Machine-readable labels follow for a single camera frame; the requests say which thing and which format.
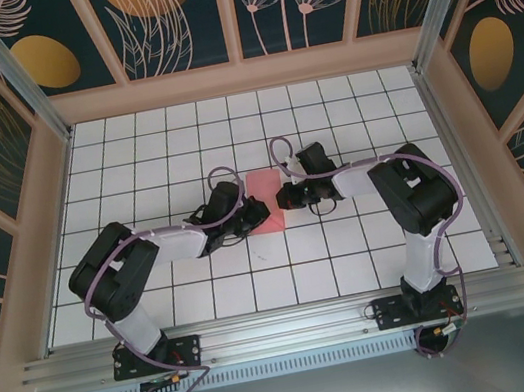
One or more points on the pink cloth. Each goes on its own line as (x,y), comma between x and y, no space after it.
(262,185)

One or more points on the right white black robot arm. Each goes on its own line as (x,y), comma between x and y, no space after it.
(355,179)

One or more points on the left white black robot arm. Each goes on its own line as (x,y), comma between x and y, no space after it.
(179,243)

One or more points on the yellow power connector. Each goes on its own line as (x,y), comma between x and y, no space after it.
(175,378)
(438,330)

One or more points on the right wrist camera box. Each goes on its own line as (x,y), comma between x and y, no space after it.
(293,165)

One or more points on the long aluminium mounting rail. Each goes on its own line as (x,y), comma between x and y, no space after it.
(285,329)

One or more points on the aluminium side rail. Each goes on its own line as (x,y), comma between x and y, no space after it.
(431,105)

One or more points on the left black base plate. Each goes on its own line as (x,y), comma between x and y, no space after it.
(187,348)

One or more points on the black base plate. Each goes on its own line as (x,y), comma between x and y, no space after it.
(187,348)
(390,315)

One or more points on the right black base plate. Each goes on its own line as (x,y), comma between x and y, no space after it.
(390,315)

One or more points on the left aluminium corner post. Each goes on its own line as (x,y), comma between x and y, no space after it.
(10,62)

